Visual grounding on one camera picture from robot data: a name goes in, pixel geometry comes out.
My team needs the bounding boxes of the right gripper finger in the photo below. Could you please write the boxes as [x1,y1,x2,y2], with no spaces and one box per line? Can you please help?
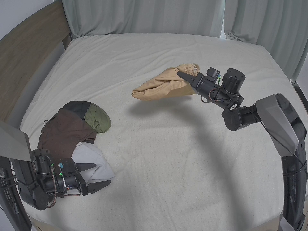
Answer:
[177,71,197,86]

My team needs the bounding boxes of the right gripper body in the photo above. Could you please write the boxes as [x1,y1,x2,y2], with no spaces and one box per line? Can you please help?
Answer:
[191,73,218,97]

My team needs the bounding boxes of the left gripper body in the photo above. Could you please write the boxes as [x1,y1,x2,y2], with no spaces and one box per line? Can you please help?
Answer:
[62,167,89,196]

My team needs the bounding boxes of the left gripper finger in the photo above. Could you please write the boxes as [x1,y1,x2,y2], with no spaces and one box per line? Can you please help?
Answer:
[76,163,97,172]
[87,180,112,195]

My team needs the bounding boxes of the beige shorts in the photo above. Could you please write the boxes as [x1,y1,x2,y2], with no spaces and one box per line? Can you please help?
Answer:
[132,62,201,102]

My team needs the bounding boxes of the bed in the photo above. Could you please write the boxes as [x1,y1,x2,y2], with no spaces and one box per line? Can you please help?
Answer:
[0,0,308,231]

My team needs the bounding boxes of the white garment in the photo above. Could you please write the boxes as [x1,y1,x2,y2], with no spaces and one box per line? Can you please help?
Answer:
[72,142,116,185]

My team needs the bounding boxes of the brown garment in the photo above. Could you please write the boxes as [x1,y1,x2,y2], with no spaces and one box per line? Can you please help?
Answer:
[38,108,97,161]

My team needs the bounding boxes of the green garment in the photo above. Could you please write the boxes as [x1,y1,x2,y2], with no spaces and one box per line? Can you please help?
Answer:
[84,104,112,134]

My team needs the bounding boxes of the window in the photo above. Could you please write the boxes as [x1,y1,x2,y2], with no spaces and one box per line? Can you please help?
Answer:
[219,18,228,40]

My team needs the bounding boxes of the black garment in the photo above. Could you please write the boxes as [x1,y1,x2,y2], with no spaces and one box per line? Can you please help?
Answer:
[63,101,91,120]

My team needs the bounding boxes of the pale green curtain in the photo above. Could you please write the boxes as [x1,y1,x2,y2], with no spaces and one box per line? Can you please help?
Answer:
[224,0,308,81]
[58,0,227,40]

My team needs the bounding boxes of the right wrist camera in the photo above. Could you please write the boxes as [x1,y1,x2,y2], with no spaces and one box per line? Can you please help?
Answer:
[207,67,221,82]

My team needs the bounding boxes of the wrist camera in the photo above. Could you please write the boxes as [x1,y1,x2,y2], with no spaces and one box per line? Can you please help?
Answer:
[207,67,221,82]
[58,158,75,176]

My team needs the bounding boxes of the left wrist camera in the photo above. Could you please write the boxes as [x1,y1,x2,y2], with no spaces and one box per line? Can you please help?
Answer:
[58,158,75,176]

